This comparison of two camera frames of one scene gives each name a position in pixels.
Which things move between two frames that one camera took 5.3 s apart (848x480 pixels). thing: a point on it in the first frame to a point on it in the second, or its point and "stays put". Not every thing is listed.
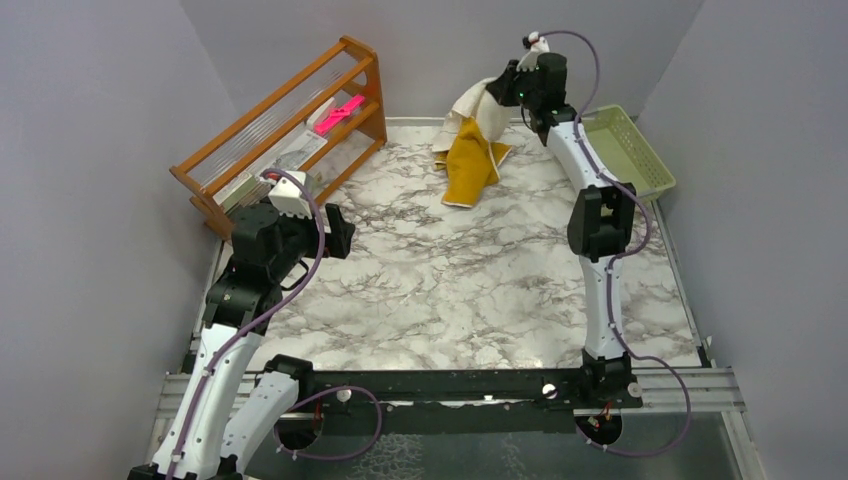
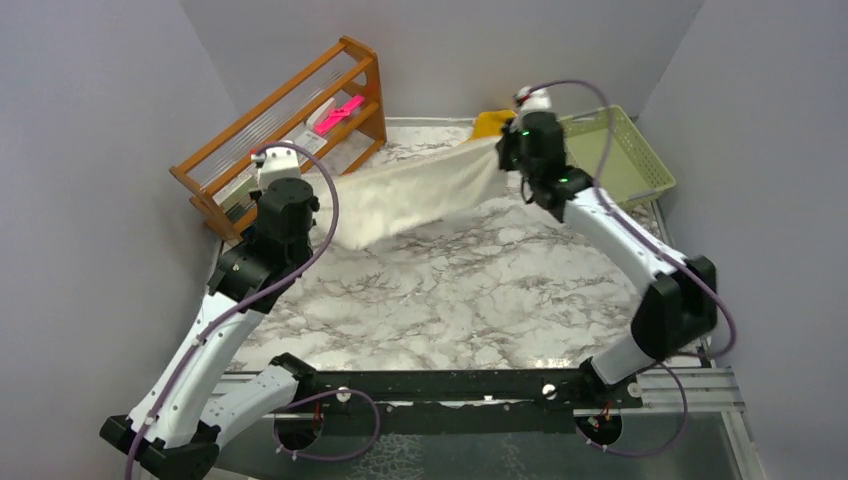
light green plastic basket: (625, 152) stays put
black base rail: (461, 401) stays put
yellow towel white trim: (472, 162) to (490, 124)
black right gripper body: (528, 97) to (508, 152)
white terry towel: (493, 118) to (368, 204)
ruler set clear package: (300, 151) stays put
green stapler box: (243, 191) stays put
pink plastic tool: (336, 114) stays put
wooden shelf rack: (314, 124) stays put
